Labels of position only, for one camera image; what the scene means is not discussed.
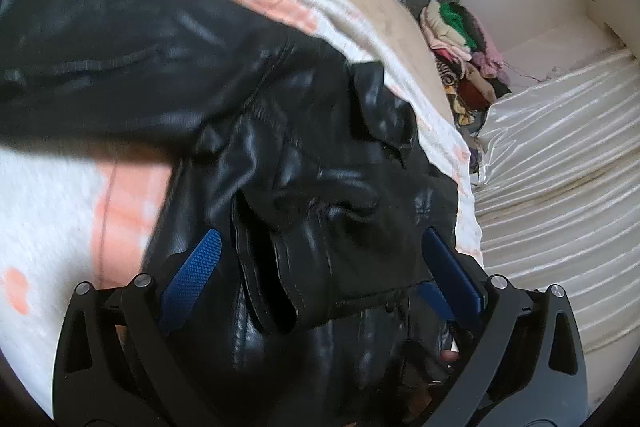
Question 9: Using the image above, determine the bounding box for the black leather jacket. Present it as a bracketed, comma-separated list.
[1, 0, 458, 426]

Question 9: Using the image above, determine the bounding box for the pile of folded clothes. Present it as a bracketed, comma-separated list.
[418, 0, 511, 173]

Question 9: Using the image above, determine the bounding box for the white blanket with pink pattern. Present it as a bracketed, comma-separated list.
[1, 0, 482, 389]

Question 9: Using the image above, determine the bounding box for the white striped satin curtain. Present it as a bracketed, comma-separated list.
[470, 48, 640, 353]

